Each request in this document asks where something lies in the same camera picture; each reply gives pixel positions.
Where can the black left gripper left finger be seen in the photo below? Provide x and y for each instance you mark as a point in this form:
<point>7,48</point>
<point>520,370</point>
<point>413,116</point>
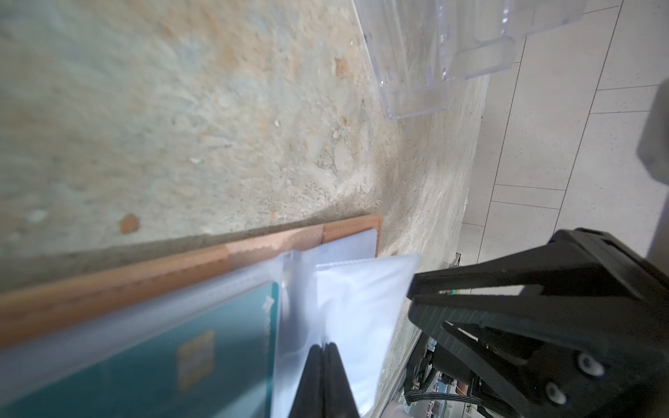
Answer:
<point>309,398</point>

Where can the tan leather card holder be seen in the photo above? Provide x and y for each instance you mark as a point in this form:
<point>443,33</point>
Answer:
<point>291,324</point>

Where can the teal VIP card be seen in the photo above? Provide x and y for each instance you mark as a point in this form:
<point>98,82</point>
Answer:
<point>198,354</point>

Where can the clear acrylic card stand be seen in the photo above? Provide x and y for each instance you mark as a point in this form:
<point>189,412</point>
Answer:
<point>421,50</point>

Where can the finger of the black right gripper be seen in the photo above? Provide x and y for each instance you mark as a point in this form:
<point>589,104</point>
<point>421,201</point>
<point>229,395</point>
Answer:
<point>555,356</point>
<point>580,262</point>

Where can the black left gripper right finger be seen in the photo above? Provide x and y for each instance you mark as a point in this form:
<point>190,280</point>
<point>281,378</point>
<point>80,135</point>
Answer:
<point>338,400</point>

